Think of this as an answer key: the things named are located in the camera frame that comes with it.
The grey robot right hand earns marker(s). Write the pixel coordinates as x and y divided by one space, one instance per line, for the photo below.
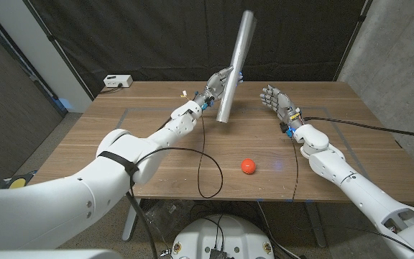
282 106

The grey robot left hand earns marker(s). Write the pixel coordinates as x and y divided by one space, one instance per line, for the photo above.
215 86

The silver foil roll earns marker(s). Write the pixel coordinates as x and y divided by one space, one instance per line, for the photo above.
241 46

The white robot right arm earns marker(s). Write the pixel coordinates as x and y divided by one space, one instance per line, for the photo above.
354 187

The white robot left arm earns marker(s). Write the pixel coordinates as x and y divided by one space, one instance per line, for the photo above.
49 212

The orange ball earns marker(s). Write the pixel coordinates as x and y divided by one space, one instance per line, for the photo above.
248 166

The black backdrop curtain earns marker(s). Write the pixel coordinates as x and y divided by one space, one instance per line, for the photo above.
156 36

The white power strip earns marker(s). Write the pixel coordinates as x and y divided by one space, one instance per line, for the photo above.
119 80

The black backdrop stand pole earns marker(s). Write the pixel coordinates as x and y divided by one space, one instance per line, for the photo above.
50 36
355 36

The grey table leg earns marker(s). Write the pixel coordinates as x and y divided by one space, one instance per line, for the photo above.
132 223
316 226

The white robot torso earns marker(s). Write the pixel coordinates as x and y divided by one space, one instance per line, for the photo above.
235 234

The clear plastic bag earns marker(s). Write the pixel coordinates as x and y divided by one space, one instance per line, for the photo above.
167 216

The black finned torso module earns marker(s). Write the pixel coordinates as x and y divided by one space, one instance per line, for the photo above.
218 254

